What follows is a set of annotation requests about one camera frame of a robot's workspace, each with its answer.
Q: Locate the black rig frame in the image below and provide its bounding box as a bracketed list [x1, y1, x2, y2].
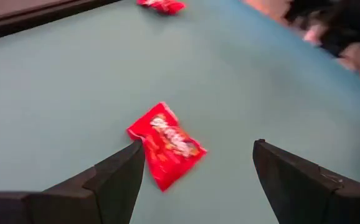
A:
[0, 0, 121, 44]

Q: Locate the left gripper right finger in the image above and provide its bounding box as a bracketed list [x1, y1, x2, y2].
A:
[252, 139, 360, 224]

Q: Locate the red candy pack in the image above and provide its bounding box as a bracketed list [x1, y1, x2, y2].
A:
[136, 0, 187, 16]
[126, 101, 208, 193]

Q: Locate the green table mat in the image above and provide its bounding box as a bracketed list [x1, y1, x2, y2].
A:
[0, 0, 360, 224]

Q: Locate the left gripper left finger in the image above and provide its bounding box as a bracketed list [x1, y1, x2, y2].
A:
[0, 140, 146, 224]

